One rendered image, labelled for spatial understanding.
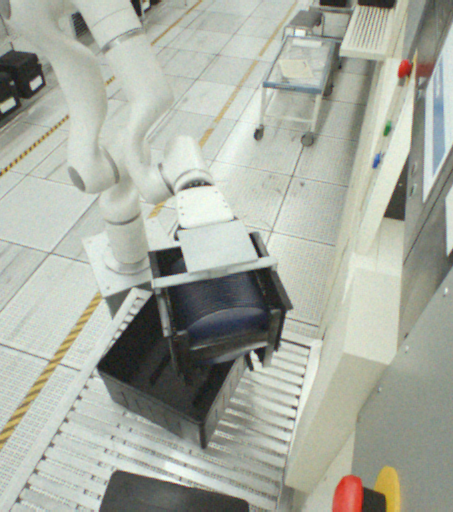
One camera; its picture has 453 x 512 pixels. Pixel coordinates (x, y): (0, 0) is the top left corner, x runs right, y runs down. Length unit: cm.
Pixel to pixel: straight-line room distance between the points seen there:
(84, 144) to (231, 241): 52
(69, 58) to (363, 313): 81
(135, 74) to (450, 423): 74
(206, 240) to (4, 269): 203
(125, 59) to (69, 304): 166
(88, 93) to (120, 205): 32
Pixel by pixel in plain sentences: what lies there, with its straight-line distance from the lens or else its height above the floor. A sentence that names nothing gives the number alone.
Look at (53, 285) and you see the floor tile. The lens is 243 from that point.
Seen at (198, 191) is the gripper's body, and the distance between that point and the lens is 79.
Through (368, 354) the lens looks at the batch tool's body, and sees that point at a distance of 44.
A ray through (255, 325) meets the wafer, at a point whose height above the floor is 110.
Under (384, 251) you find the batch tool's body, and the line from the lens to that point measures 132.
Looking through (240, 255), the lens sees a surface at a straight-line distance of 67.
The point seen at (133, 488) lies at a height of 86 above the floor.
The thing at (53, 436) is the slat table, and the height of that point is 76.
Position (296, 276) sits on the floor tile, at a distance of 232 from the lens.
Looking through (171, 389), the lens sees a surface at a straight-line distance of 110.
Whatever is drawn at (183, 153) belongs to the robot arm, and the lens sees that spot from 86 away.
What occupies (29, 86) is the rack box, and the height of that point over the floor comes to 27.
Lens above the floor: 177
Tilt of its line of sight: 49 degrees down
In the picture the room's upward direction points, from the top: straight up
